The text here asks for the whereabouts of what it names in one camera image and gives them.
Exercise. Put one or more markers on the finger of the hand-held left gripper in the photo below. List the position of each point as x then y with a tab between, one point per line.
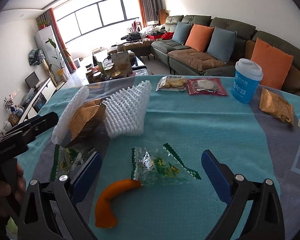
45	119
27	133

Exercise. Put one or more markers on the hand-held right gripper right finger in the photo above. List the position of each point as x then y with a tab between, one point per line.
213	175

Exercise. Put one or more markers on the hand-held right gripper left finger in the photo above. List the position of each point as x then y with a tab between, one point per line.
88	173

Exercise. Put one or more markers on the white foam net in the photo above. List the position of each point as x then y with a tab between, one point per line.
67	110
127	110

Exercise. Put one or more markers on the clear green-edged wrapper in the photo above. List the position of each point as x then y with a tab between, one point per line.
67	160
162	166

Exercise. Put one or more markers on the orange peel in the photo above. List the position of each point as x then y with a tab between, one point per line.
107	200

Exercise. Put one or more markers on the gold foil wrapper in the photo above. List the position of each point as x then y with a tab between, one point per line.
86	120

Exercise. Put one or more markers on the person's left hand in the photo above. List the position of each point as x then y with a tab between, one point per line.
20	182

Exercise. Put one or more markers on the white TV cabinet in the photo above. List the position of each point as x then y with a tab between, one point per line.
37	100

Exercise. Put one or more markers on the clear plastic bag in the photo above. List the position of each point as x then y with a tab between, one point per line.
28	95

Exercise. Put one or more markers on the small plant in blue vase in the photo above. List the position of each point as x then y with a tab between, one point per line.
10	103

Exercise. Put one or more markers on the black monitor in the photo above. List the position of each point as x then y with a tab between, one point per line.
32	79

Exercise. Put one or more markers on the teal printed tablecloth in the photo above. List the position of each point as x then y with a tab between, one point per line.
202	130

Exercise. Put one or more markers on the tall leafy potted plant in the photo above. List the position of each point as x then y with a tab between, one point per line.
60	71

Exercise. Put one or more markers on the covered standing fan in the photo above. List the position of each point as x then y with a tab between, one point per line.
36	57

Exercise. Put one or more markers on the grey floor bin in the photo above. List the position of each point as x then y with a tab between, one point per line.
77	63

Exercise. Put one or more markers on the white standing air conditioner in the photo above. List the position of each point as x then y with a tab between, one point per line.
46	50

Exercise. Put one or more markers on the orange grey curtain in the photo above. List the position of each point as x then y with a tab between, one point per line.
62	45
150	2

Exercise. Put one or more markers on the cluttered coffee table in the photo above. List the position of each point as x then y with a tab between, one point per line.
110	76

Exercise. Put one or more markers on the cardboard box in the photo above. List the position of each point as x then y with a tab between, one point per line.
97	50

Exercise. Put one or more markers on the red snack packet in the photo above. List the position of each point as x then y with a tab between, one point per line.
206	86

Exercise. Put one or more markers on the gold snack packet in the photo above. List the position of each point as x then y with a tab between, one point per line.
276	105

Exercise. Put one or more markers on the paper bag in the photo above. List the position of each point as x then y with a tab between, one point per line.
121	63

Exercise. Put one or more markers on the plant in red pot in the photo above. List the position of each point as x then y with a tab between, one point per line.
43	24

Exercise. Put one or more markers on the blue cup with white lid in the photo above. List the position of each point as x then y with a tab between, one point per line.
246	85

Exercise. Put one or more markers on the clear cracker packet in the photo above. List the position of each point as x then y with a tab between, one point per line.
171	83

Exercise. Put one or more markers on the large window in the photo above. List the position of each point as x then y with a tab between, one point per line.
97	15

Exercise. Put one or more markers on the brown seat pad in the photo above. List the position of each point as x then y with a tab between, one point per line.
192	57

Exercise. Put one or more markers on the orange cushion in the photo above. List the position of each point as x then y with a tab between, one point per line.
272	63
198	37

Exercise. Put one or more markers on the brown back cushion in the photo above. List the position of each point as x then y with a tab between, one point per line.
298	76

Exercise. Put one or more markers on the blue cushion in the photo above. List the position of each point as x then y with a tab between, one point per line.
181	32
221	45

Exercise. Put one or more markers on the pile of clothes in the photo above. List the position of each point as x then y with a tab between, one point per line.
145	32

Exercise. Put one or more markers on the red garment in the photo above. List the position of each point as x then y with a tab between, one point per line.
168	36

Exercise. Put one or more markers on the green sofa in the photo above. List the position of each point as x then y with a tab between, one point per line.
222	26

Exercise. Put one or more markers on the wooden board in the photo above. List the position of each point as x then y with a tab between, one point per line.
163	17

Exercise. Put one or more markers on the wooden picture frame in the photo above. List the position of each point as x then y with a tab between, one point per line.
13	118

